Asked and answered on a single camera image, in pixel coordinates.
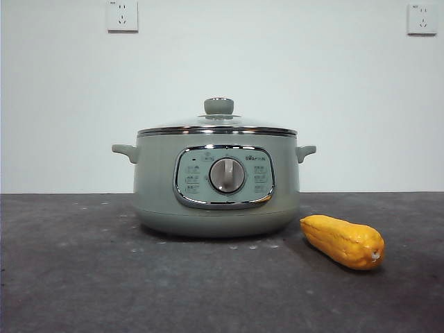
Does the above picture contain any sage green electric cooking pot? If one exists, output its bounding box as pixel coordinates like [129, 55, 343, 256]
[110, 131, 317, 239]

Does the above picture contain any yellow corn cob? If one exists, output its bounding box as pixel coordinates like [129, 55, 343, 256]
[300, 214, 386, 271]

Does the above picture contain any white wall socket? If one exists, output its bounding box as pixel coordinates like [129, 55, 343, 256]
[106, 0, 139, 34]
[407, 3, 438, 36]

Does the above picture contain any glass lid with green knob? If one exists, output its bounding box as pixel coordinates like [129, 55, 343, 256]
[136, 97, 298, 137]

